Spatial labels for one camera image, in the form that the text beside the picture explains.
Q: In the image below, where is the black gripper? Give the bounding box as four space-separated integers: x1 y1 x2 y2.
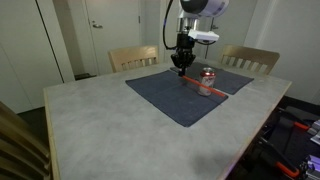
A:
170 32 197 78

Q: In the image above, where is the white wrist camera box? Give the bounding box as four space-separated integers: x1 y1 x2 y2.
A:
188 29 220 43

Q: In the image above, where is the long aluminium mounting rail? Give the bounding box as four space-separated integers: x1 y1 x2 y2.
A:
306 119 320 146

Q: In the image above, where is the red and white soda can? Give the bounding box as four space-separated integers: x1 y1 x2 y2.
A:
198 67 217 97

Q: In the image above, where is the light wooden slat-back chair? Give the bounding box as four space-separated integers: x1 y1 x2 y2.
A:
218 44 281 76
0 99 53 180
107 44 160 74

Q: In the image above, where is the black clamp orange handle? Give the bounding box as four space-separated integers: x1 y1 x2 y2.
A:
283 114 312 132
258 134 301 179

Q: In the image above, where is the dark blue cloth placemat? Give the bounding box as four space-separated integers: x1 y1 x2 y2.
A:
125 69 230 128
169 60 255 96

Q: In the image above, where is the white room door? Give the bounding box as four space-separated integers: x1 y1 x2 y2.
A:
84 0 141 77

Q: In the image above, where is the short aluminium profile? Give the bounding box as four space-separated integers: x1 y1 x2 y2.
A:
300 155 320 180

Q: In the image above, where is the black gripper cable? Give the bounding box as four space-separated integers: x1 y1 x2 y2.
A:
162 0 178 52

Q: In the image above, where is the red plastic straw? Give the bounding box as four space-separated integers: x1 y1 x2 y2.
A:
181 73 228 99

